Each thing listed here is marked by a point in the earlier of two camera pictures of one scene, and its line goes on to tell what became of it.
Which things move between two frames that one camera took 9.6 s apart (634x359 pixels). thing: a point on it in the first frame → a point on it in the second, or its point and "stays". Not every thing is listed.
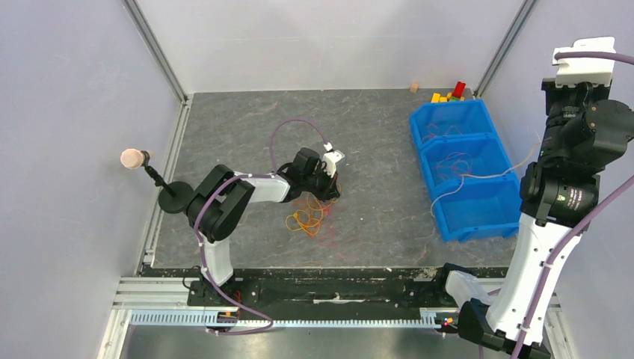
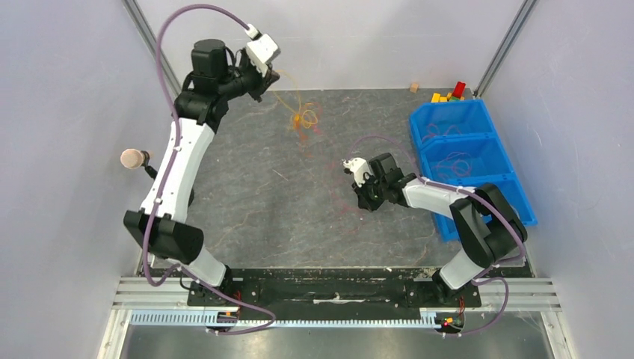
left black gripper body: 322,182 → 253,77
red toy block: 459,90 stays
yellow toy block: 436,98 stays
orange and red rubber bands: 319,204 → 296,126
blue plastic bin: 472,183 stays
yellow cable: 309,222 → 299,102
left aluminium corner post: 155,47 stays
